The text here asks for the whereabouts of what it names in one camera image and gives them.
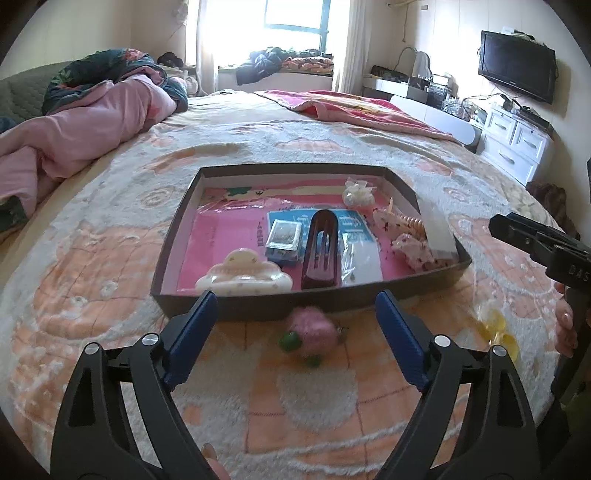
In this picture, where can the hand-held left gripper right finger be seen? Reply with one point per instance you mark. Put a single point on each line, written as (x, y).
(401, 341)

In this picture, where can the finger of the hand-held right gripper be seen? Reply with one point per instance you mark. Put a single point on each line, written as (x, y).
(512, 228)

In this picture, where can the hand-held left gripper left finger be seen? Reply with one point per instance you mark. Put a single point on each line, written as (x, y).
(191, 341)

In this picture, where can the dark shallow cardboard box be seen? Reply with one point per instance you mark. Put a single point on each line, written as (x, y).
(258, 309)

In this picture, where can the clear bag with white card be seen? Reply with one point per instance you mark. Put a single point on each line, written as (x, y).
(436, 226)

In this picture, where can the small clear jewelry packet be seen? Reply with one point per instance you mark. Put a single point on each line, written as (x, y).
(364, 263)

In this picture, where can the pink pompom hair clip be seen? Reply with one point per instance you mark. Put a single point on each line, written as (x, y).
(309, 334)

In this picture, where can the beige toothed hair clip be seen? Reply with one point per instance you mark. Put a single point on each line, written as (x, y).
(411, 224)

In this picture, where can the dark red hair clip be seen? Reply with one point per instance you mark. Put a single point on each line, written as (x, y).
(307, 272)

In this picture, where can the white bow hair accessory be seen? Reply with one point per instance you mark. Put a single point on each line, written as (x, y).
(358, 196)

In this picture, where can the person's right hand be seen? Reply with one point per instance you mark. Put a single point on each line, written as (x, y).
(565, 323)

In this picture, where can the person's left hand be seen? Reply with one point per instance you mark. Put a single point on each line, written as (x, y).
(214, 464)

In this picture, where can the dark brown cloth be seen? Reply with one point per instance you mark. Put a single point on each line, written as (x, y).
(551, 203)

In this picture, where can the cream cloud-shaped hair claw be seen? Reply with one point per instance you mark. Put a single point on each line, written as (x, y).
(240, 272)

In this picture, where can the white drawer cabinet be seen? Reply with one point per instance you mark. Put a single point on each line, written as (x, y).
(512, 138)

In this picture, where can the yellow hair clip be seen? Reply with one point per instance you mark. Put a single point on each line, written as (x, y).
(501, 337)

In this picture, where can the black set-top box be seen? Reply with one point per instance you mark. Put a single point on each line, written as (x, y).
(533, 116)

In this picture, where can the white dressing table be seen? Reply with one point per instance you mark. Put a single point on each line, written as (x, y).
(429, 110)

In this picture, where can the dressing table mirror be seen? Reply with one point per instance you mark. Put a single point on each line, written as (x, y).
(418, 62)

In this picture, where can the pink towel blanket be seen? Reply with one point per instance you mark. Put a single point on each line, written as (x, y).
(351, 110)

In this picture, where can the pink quilt with floral side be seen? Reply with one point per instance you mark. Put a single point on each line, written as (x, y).
(92, 120)

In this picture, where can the beige curtain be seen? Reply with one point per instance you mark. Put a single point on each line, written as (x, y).
(351, 46)

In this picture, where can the colourful folded clothes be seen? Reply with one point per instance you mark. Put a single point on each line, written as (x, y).
(307, 63)

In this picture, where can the white window seat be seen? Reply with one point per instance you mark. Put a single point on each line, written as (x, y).
(277, 84)

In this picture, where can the dark cloth bundle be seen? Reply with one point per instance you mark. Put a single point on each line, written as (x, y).
(170, 59)

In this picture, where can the dark blue puffer jacket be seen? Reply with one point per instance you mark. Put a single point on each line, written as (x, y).
(258, 64)

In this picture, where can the sheer curtain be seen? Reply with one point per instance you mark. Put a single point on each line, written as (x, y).
(203, 46)

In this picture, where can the window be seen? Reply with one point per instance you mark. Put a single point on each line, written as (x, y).
(295, 23)

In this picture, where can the grey padded headboard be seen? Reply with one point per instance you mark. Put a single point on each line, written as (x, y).
(18, 92)

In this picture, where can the black wall television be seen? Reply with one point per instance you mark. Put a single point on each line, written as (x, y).
(517, 64)

